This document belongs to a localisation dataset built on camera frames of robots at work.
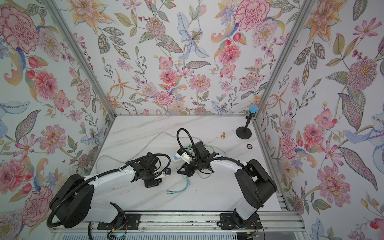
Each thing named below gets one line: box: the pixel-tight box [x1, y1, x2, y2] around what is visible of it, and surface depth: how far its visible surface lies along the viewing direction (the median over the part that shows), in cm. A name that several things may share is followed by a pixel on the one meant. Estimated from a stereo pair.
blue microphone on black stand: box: [236, 104, 258, 140], surface depth 111 cm
